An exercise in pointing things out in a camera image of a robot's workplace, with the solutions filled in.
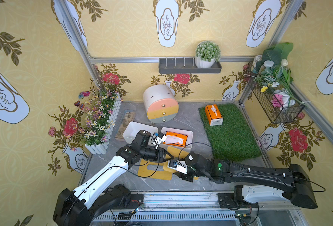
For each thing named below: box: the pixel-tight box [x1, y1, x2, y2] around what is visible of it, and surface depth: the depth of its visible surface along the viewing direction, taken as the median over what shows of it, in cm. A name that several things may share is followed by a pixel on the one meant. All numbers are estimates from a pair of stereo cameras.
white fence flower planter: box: [73, 87, 123, 155], surface depth 89 cm
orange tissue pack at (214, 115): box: [205, 104, 224, 126], surface depth 103 cm
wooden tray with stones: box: [114, 109, 136, 142], surface depth 108 cm
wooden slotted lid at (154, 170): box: [137, 158, 175, 181], surface depth 70 cm
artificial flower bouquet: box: [247, 42, 311, 108], surface depth 77 cm
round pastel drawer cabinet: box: [142, 84, 180, 124], surface depth 97 cm
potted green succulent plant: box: [195, 40, 222, 69], surface depth 76 cm
